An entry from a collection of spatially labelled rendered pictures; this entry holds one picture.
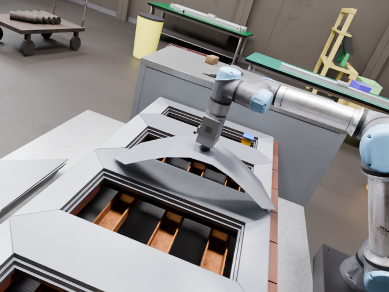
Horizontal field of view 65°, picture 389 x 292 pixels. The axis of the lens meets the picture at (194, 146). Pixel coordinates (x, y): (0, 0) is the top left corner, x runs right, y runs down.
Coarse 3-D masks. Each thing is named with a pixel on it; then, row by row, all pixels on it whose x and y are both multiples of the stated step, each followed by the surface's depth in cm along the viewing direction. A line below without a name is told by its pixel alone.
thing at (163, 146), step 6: (162, 138) 124; (168, 138) 122; (174, 138) 121; (156, 144) 120; (162, 144) 118; (168, 144) 117; (156, 150) 114; (162, 150) 113; (168, 150) 112; (150, 156) 110; (156, 156) 109; (162, 156) 108
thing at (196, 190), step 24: (192, 120) 183; (120, 168) 118; (144, 168) 122; (168, 168) 127; (144, 192) 114; (168, 192) 113; (192, 192) 117; (216, 192) 121; (240, 192) 126; (216, 216) 111; (240, 216) 112; (264, 216) 116; (240, 240) 104; (24, 264) 76; (72, 288) 75; (96, 288) 74
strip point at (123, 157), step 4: (132, 148) 124; (136, 148) 122; (124, 152) 122; (128, 152) 121; (132, 152) 120; (116, 156) 121; (120, 156) 120; (124, 156) 118; (128, 156) 117; (120, 160) 116; (124, 160) 114; (124, 164) 111
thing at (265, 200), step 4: (260, 184) 123; (264, 188) 123; (264, 192) 120; (264, 196) 118; (268, 196) 121; (264, 200) 115; (268, 200) 119; (264, 204) 113; (268, 204) 116; (264, 208) 111; (268, 208) 114
